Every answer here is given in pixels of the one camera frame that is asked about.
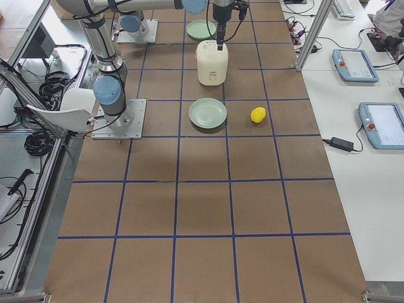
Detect white keyboard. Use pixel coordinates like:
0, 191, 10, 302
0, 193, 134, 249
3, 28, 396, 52
333, 0, 356, 20

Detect far blue teach pendant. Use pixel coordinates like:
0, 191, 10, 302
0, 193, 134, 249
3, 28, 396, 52
332, 49, 379, 83

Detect near blue teach pendant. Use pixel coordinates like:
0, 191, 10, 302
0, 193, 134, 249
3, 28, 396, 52
359, 102, 403, 150

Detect aluminium frame post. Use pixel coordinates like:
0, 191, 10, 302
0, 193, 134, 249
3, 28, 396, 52
295, 0, 333, 72

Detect near green plate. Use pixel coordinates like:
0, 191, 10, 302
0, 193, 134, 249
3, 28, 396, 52
188, 98, 227, 129

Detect black power adapter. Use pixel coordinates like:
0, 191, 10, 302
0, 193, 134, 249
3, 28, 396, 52
330, 137, 354, 152

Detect white plastic chair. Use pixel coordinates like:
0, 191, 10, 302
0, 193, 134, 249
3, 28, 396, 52
27, 88, 95, 133

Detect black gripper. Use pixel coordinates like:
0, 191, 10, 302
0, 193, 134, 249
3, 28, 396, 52
213, 0, 234, 51

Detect far green plate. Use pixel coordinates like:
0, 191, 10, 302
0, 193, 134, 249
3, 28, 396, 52
186, 20, 216, 40

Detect yellow lemon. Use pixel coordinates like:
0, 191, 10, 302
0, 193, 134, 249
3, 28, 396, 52
250, 107, 266, 124

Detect coiled black cable bundle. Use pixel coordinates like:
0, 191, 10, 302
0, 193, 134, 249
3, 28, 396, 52
24, 129, 52, 158

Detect brown paper table mat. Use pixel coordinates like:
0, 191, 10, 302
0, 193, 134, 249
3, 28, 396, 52
45, 1, 366, 302

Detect blue teach pendant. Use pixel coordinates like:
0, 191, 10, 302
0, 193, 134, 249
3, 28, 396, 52
332, 49, 379, 83
359, 102, 403, 150

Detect green plate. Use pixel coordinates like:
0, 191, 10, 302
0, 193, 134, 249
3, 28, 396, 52
188, 98, 227, 129
186, 20, 216, 40

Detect cream white rice cooker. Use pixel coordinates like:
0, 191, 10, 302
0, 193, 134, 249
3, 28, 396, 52
196, 40, 229, 86

